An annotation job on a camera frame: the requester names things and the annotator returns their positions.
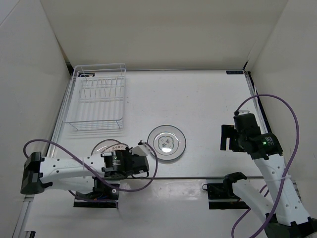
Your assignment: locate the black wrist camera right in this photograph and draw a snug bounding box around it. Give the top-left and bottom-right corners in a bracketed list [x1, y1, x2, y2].
[233, 113, 261, 133]

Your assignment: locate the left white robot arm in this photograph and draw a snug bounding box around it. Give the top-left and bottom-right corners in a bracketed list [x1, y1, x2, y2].
[20, 139, 156, 198]

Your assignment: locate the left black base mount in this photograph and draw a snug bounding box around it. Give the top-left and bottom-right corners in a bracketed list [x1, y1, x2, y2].
[73, 183, 120, 209]

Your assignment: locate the pink rimmed plate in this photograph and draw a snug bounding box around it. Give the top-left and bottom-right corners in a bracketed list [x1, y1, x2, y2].
[101, 143, 129, 154]

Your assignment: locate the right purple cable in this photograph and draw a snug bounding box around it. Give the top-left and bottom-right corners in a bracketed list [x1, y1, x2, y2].
[230, 93, 300, 238]

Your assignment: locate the green rimmed white plate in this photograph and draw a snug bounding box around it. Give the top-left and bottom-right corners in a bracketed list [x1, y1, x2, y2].
[147, 124, 187, 163]

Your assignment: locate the white wire dish rack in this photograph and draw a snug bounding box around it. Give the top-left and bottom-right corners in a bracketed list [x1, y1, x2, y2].
[63, 63, 126, 131]

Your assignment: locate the orange patterned plate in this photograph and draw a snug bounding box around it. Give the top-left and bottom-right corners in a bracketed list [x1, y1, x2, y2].
[91, 139, 119, 155]

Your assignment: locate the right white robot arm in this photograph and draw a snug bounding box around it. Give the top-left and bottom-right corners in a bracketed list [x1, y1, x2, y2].
[220, 130, 317, 238]

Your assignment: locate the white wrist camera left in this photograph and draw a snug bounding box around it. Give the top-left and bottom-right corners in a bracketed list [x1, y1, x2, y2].
[129, 140, 151, 156]

